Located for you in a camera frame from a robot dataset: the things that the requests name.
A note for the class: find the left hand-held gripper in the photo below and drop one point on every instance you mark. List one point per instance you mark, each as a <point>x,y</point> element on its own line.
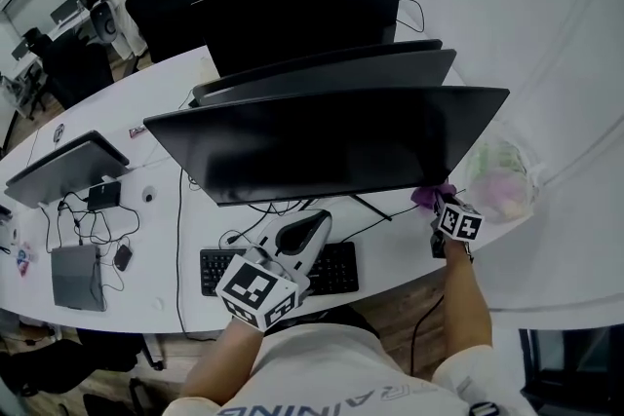
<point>251,290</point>

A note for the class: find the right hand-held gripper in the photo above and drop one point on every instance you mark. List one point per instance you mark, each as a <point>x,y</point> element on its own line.
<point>460,221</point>

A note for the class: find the purple cloth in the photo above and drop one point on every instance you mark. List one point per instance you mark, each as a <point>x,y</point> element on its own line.
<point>426,197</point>

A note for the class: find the person's left forearm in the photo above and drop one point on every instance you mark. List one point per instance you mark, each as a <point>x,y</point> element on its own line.
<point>219,365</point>

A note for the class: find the person's right forearm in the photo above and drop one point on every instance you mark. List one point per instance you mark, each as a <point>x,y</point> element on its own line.
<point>465,302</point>

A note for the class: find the grey monitor on left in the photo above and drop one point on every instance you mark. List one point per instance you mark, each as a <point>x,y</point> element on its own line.
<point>63,175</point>

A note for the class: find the black keyboard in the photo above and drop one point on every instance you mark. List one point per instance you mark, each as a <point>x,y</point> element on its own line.
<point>336,273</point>

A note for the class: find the clear plastic bag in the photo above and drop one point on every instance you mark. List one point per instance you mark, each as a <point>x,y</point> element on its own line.
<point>502,180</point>

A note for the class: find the person's black shorts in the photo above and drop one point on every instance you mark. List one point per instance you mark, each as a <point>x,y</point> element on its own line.
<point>341,316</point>

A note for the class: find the person's white t-shirt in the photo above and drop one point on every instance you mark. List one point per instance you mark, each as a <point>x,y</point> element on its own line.
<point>317,370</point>

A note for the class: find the white round desk grommet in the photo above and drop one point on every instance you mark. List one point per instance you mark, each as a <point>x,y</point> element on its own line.
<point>149,194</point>

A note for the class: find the black and red mouse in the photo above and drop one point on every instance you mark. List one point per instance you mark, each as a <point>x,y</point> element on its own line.
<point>123,258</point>

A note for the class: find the dark glass window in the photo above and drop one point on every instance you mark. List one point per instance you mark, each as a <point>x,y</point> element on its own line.
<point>575,375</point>

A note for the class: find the red snack packet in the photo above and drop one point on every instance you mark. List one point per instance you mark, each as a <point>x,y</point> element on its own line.
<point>137,130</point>

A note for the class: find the black docking station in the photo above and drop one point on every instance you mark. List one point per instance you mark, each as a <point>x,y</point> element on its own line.
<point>104,196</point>

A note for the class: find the grey laptop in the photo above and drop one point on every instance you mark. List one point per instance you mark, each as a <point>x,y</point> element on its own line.
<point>75,277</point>

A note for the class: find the silver computer mouse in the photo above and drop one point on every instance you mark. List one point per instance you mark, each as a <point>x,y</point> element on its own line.
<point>58,134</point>

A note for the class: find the black office chair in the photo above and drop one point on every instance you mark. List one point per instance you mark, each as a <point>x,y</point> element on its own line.
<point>58,360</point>
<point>166,10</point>
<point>34,41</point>
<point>78,68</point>

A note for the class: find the pink packet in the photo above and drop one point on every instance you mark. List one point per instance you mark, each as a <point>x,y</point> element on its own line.
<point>25,264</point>

